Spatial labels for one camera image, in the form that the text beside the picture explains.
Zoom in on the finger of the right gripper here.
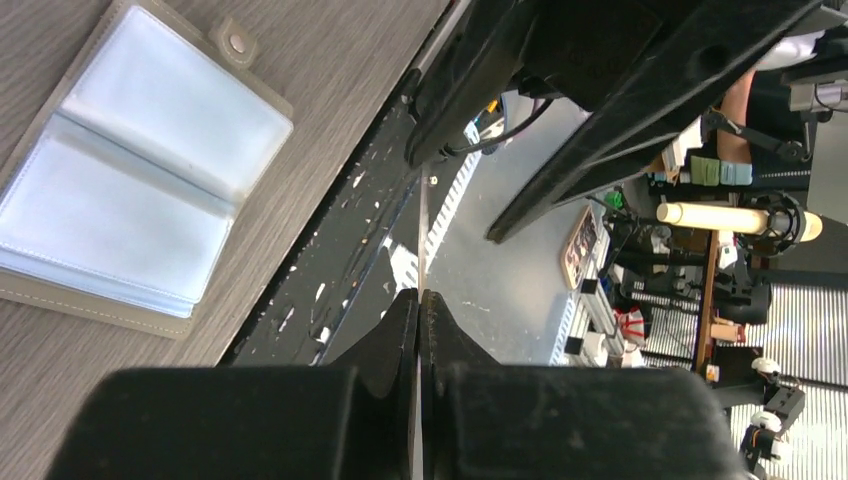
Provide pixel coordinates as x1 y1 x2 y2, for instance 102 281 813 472
486 1 820 244
405 1 537 167

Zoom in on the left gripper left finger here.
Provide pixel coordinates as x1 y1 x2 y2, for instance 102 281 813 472
48 289 419 479

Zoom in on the gold credit card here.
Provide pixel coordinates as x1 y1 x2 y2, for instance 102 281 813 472
413 163 430 479

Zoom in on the aluminium rail frame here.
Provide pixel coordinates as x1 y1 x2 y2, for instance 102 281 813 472
382 152 482 292

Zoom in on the cream foam roller background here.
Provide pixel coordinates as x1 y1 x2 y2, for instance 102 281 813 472
656 202 823 242

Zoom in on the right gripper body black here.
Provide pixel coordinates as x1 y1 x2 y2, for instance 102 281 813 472
516 1 700 112

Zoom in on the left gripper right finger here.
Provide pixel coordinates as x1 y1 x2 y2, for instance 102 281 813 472
421 291 746 479

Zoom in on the grey card holder wallet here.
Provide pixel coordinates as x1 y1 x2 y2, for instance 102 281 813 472
1 1 294 339

